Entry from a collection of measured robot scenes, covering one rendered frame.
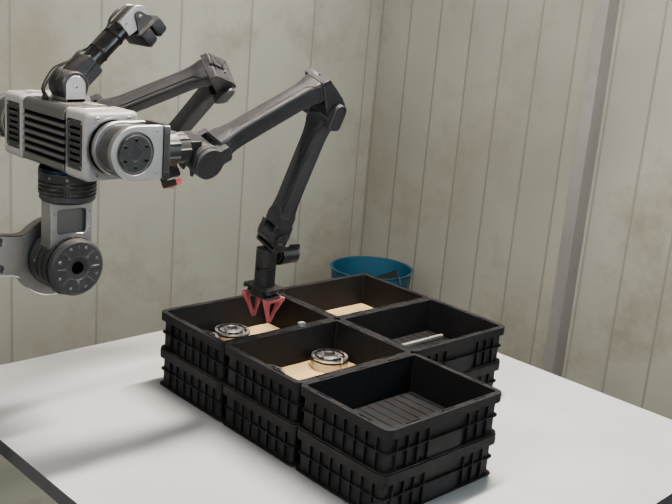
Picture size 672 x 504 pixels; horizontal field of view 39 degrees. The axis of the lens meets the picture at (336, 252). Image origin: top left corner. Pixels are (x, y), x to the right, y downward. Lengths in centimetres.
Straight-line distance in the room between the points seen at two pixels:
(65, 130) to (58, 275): 35
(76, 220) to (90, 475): 60
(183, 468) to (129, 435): 22
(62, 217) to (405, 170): 301
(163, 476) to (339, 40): 316
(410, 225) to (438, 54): 91
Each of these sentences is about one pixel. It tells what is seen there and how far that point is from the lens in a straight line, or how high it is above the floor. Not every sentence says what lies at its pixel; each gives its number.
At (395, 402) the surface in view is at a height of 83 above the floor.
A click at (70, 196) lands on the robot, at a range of 228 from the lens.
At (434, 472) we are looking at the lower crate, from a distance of 224.
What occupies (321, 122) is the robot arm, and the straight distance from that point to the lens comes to 239.
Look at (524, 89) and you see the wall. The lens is 461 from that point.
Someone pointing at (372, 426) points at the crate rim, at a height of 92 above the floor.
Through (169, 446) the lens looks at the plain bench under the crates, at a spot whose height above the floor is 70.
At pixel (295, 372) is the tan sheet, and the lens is 256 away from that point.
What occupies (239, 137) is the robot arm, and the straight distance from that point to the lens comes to 224.
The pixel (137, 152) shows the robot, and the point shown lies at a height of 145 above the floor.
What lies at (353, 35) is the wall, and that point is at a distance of 508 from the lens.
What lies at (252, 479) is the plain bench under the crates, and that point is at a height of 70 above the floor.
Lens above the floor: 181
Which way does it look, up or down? 15 degrees down
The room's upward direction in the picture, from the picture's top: 5 degrees clockwise
